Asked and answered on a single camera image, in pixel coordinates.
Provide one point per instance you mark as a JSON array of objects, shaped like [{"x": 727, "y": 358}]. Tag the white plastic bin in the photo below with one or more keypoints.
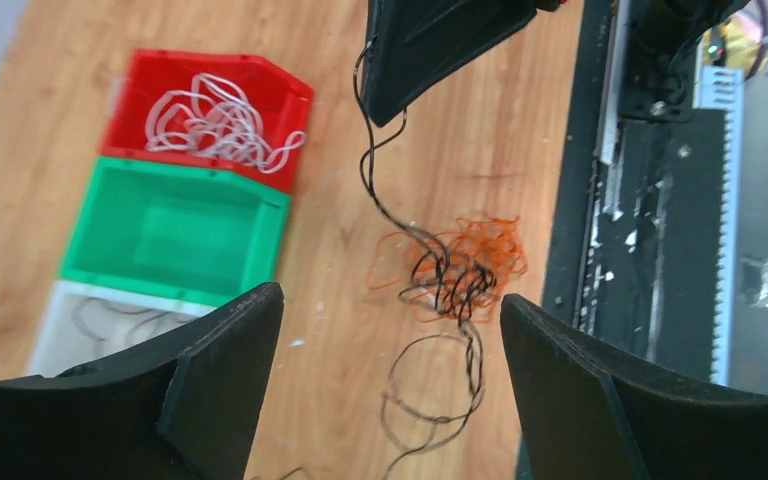
[{"x": 84, "y": 322}]

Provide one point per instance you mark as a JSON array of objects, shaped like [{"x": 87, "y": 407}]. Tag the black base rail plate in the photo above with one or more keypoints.
[{"x": 643, "y": 247}]

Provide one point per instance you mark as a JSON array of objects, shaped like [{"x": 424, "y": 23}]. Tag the red plastic bin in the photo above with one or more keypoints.
[{"x": 236, "y": 112}]

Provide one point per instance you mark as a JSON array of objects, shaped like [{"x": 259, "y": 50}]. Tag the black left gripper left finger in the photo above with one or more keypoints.
[{"x": 183, "y": 405}]

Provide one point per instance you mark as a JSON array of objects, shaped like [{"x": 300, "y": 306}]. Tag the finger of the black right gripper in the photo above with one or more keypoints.
[{"x": 414, "y": 44}]

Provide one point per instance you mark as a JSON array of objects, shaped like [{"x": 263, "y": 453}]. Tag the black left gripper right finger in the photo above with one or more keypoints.
[{"x": 589, "y": 410}]

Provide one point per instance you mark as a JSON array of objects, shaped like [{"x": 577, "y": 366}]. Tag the green plastic bin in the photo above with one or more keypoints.
[{"x": 198, "y": 235}]

